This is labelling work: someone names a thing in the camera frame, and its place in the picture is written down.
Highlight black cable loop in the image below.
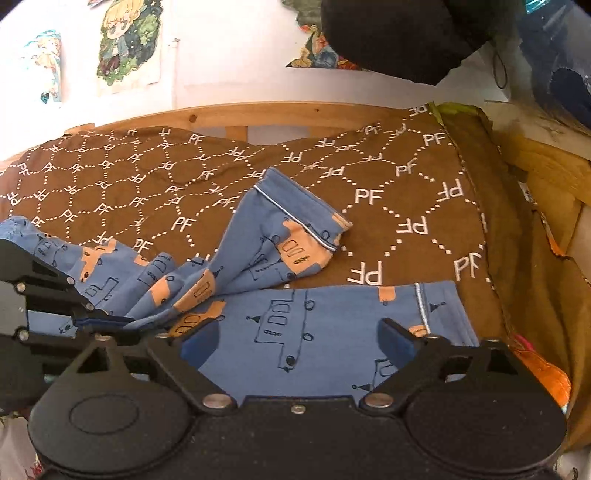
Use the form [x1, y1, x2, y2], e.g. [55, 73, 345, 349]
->
[492, 41, 512, 90]

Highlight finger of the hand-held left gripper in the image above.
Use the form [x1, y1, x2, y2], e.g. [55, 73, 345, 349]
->
[0, 325, 141, 402]
[0, 240, 134, 326]

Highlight colourful floral cloth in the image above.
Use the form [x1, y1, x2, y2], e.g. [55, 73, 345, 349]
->
[281, 0, 370, 72]

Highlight blue printed pants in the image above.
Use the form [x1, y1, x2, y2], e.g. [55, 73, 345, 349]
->
[0, 168, 481, 400]

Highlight yellow green cloth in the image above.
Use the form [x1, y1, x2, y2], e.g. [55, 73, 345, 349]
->
[429, 102, 482, 121]

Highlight person's floral clothing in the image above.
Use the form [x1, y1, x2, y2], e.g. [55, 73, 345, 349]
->
[0, 404, 42, 480]

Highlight wooden bed frame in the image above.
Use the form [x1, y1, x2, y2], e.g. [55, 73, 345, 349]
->
[0, 102, 591, 259]

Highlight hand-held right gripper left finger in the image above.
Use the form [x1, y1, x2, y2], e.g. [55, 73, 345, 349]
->
[69, 318, 237, 415]

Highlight pink orange cloth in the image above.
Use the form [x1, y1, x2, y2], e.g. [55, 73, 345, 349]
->
[508, 335, 573, 409]

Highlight black fuzzy cloth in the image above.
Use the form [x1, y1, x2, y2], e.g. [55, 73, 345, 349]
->
[321, 0, 513, 86]

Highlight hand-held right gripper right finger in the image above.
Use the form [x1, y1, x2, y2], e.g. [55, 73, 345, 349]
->
[359, 318, 527, 411]

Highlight small cartoon wall poster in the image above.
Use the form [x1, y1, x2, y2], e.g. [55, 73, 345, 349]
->
[23, 30, 64, 108]

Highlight brown patterned blanket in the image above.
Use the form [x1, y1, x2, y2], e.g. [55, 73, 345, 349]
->
[0, 104, 591, 450]

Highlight large cartoon wall poster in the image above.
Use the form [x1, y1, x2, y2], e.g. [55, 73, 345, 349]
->
[96, 0, 163, 96]

